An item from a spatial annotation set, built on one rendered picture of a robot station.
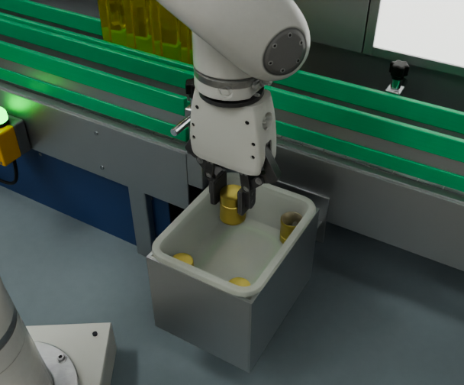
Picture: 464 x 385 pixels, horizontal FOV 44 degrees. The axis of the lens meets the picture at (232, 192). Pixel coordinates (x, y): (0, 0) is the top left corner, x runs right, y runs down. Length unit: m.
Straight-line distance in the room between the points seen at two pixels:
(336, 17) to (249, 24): 0.52
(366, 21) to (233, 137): 0.41
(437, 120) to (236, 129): 0.38
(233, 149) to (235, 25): 0.21
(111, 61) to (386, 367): 0.71
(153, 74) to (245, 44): 0.52
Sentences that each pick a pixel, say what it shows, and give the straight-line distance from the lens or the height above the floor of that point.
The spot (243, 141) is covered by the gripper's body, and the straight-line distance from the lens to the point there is 0.66.
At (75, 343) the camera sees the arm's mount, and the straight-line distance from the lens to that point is 0.97.
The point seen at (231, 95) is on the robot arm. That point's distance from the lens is 0.62.
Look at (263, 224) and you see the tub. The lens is 0.95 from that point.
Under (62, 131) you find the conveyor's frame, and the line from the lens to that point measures 1.10.
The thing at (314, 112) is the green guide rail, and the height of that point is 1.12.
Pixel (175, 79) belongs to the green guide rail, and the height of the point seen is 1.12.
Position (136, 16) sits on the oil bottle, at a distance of 1.03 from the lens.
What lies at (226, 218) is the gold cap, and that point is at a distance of 0.76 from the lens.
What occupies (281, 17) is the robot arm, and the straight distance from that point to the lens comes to 0.52.
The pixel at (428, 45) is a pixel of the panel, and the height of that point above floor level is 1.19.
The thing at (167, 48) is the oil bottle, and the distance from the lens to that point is 1.02.
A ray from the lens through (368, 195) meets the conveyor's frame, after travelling 0.92.
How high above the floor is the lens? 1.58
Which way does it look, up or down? 39 degrees down
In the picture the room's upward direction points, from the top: straight up
